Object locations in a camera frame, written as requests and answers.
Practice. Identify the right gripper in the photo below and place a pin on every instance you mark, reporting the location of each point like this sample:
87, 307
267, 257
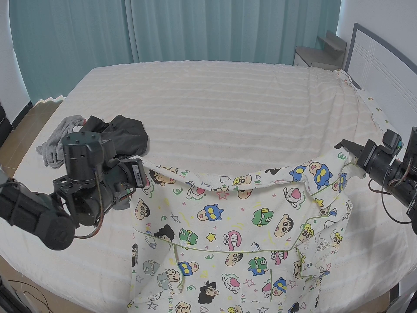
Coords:
378, 161

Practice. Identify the white printed pyjama top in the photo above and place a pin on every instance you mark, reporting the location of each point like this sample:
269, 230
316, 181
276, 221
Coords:
228, 227

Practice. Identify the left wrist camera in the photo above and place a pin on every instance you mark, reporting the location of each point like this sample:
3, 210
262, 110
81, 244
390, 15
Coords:
136, 173

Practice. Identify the grey bedside table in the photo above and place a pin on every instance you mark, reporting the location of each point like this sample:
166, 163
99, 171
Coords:
312, 57

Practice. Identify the light grey garment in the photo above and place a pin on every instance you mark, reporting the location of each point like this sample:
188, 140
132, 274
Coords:
55, 145

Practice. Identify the bed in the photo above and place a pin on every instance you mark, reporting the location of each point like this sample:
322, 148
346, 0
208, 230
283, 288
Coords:
211, 109

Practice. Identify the black garment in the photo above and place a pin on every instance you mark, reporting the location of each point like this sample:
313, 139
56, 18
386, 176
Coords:
130, 135

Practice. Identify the black chest of drawers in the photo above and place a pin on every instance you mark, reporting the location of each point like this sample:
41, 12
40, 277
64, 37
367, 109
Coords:
4, 122

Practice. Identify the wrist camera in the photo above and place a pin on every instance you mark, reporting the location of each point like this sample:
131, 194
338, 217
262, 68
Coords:
136, 173
391, 140

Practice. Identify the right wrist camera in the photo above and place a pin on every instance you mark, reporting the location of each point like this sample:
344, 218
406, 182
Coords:
391, 140

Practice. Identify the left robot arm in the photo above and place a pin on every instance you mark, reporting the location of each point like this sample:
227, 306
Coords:
81, 161

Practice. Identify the blue-green curtain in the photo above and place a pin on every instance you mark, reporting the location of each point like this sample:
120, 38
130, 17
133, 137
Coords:
71, 28
228, 18

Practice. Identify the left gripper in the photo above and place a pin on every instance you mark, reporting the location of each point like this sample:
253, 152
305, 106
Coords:
115, 178

